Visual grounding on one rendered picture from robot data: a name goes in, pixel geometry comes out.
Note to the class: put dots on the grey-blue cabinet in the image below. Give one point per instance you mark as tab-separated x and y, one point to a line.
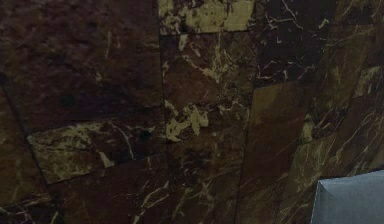
353	201

